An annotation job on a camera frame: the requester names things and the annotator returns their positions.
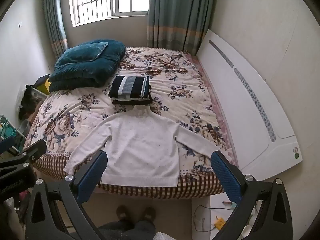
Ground wide teal curtain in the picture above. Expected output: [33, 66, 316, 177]
[147, 0, 220, 55]

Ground brown slipper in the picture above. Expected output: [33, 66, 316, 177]
[116, 205, 131, 222]
[141, 206, 157, 224]

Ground white nightstand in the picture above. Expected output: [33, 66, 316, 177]
[191, 192, 266, 240]

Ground person's legs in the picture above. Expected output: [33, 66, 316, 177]
[97, 219, 157, 240]

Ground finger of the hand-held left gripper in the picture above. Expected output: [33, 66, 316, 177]
[0, 139, 47, 173]
[0, 135, 16, 153]

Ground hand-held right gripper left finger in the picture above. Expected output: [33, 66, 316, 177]
[25, 150, 109, 240]

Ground teal velvet pillow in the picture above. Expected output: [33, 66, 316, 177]
[54, 41, 109, 69]

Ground black cable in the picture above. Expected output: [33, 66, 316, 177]
[194, 204, 218, 232]

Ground white headboard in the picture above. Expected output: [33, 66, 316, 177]
[195, 29, 303, 182]

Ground navy striped folded sweater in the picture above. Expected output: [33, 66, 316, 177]
[108, 75, 150, 99]

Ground bed with floral sheet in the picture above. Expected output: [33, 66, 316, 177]
[24, 46, 239, 200]

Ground teal metal rack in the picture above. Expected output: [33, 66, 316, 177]
[0, 115, 28, 155]

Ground teal velvet quilt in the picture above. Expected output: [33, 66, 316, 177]
[48, 39, 126, 93]

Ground grey bucket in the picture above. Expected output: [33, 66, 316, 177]
[19, 119, 32, 137]

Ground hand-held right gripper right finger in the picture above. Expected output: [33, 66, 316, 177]
[211, 151, 293, 240]

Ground white knit sweater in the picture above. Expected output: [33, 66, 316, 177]
[64, 105, 234, 188]

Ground dark clothes pile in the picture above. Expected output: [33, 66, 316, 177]
[19, 84, 43, 120]

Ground black folded garment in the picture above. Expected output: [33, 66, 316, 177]
[112, 80, 153, 106]

